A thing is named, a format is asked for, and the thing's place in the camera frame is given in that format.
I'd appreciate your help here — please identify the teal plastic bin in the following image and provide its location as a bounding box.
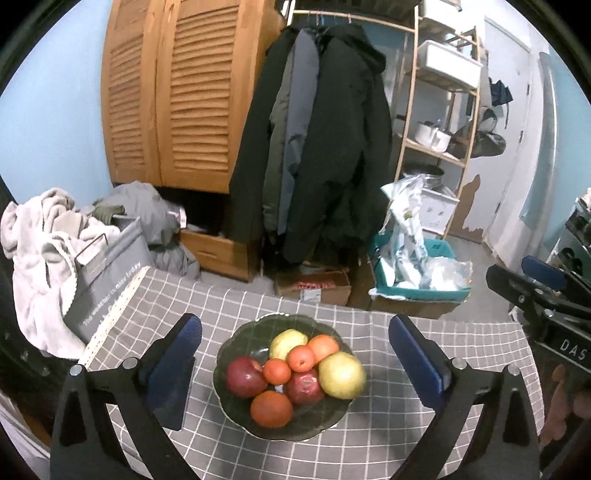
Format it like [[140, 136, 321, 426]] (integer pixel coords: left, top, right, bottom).
[[369, 233, 472, 303]]

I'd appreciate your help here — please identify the small yellow pear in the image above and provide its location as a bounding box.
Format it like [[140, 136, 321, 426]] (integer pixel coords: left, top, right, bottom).
[[269, 329, 309, 361]]

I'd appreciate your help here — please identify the small orange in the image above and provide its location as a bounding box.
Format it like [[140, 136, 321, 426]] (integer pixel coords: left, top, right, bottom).
[[286, 345, 317, 374], [262, 359, 293, 386]]

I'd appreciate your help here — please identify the large white storage box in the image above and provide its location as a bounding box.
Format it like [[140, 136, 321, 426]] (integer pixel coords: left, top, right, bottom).
[[425, 40, 483, 88]]

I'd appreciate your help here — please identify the large red apple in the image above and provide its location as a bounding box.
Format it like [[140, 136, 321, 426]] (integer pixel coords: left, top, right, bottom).
[[225, 356, 269, 398]]

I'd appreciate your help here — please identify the grey fabric laundry hamper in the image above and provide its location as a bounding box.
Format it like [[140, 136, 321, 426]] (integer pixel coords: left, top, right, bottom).
[[62, 217, 153, 344]]

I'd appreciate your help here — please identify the person's right hand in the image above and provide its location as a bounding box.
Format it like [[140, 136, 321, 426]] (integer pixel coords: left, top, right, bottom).
[[540, 364, 587, 444]]

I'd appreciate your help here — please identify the plain cardboard box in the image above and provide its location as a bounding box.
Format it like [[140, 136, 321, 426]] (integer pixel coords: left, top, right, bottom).
[[369, 295, 460, 319]]

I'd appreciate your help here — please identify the wooden shelf unit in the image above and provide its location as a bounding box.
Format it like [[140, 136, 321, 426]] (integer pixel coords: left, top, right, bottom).
[[392, 4, 483, 241]]

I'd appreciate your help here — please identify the large yellow pear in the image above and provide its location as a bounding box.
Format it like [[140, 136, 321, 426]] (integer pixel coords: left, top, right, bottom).
[[318, 352, 367, 400]]

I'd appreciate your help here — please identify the small white storage box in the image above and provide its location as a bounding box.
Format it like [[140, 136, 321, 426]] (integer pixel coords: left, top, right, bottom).
[[422, 0, 462, 21]]

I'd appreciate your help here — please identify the dark folded umbrella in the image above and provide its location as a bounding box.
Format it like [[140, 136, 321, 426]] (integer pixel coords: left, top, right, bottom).
[[489, 79, 514, 107]]

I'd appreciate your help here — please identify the black hooded coat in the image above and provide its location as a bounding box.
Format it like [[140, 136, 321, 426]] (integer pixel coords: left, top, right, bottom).
[[281, 23, 393, 264]]

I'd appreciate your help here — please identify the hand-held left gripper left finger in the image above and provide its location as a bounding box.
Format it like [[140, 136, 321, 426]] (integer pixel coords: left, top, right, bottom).
[[50, 313, 204, 480]]

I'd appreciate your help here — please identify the small red apple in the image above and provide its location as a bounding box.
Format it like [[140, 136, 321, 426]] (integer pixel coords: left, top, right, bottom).
[[284, 369, 325, 406]]

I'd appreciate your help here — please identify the wooden louvered wardrobe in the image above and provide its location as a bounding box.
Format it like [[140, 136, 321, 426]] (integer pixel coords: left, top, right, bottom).
[[100, 0, 287, 195]]

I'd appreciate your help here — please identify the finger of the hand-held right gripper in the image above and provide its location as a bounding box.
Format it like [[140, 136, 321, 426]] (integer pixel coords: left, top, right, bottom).
[[486, 264, 559, 319], [522, 256, 591, 310]]

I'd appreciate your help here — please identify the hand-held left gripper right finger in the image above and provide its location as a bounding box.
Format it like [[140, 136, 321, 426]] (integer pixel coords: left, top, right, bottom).
[[388, 314, 541, 480]]

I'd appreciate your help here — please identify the metal pot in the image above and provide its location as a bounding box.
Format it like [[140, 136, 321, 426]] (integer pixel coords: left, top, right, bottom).
[[406, 164, 446, 190]]

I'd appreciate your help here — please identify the cardboard box with red print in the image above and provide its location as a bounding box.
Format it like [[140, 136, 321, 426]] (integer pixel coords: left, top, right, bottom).
[[276, 268, 352, 305]]

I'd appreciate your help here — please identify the white printed bag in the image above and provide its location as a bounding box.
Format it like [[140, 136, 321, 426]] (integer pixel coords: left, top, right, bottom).
[[381, 174, 428, 287]]

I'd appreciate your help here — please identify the white door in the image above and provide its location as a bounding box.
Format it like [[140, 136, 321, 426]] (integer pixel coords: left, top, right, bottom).
[[480, 14, 532, 241]]

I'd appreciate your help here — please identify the white cooking pot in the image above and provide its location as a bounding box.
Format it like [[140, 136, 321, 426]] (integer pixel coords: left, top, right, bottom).
[[413, 121, 453, 153]]

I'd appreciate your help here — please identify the white plastic basket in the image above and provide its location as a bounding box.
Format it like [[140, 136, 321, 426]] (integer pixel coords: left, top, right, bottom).
[[422, 187, 460, 240]]

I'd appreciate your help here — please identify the black jacket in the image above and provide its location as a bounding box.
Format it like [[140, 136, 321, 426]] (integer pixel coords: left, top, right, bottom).
[[229, 25, 301, 243]]

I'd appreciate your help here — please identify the grey jacket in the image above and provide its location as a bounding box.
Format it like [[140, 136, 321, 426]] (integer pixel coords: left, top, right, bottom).
[[277, 28, 321, 236]]

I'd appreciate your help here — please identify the grey clothes pile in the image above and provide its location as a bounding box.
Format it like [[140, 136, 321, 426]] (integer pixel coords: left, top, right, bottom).
[[92, 181, 201, 280]]

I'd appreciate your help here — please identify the grey checked tablecloth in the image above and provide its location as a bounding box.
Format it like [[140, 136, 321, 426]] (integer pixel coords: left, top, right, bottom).
[[78, 265, 543, 480]]

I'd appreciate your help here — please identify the grey vertical pipe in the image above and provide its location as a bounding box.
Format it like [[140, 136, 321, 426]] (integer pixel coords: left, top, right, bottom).
[[519, 51, 561, 227]]

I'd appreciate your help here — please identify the dark green glass bowl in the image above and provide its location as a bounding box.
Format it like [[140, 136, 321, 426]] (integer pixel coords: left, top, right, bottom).
[[213, 313, 365, 441]]

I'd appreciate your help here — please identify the grey hanging bag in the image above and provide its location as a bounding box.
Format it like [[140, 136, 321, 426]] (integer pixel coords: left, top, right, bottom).
[[450, 108, 508, 160]]

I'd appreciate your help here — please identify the wooden drawer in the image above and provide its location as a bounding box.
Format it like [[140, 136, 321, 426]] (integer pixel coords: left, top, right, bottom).
[[178, 228, 262, 282]]

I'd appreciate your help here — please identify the white fluffy blanket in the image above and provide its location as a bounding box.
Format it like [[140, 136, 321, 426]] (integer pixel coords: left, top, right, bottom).
[[0, 187, 105, 361]]

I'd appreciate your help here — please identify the wooden clothes rail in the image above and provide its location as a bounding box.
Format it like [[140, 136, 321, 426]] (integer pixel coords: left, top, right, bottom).
[[286, 7, 416, 34]]

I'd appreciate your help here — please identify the clear plastic bag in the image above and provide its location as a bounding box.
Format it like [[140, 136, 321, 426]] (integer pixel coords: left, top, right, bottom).
[[418, 257, 472, 291]]

